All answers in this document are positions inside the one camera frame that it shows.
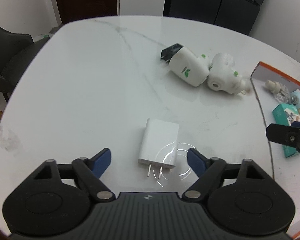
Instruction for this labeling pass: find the white mosquito plug with black tab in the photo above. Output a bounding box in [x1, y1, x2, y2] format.
[160, 43, 211, 87]

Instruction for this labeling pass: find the blue lid toothpick jar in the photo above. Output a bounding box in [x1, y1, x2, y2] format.
[290, 89, 300, 111]

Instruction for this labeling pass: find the clear liquid refill bottle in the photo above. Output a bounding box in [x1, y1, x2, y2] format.
[265, 80, 290, 103]

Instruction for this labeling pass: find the orange rimmed white box lid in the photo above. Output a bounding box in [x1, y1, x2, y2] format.
[250, 62, 300, 238]

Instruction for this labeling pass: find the dark four door refrigerator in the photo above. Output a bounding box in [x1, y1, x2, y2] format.
[163, 0, 264, 35]

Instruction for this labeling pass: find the white wall charger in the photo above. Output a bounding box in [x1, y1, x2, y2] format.
[138, 118, 179, 180]

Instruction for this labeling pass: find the black chair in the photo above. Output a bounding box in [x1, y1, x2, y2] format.
[0, 27, 50, 101]

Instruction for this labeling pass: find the teal bandage box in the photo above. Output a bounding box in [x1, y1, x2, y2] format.
[272, 103, 300, 158]

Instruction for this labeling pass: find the white mosquito plug with prongs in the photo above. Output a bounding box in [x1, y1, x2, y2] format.
[207, 53, 251, 95]

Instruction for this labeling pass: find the white green plastic bag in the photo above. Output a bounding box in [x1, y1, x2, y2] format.
[33, 33, 53, 41]

